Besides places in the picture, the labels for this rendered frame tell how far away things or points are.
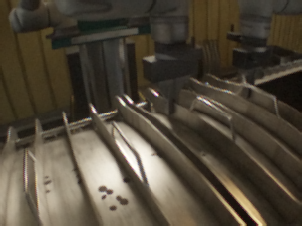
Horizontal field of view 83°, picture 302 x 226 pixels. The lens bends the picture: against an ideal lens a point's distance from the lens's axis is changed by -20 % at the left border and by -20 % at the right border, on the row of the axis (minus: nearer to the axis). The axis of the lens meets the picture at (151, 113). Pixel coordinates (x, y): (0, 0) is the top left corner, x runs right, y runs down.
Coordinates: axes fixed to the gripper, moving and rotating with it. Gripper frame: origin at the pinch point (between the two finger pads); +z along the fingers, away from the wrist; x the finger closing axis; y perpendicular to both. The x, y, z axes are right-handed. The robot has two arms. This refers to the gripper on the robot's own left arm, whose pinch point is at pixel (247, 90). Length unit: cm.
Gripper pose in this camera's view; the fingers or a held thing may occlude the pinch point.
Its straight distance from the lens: 66.1
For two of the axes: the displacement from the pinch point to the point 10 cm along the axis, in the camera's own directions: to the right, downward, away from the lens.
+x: 8.8, -2.7, 3.8
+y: 4.7, 4.2, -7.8
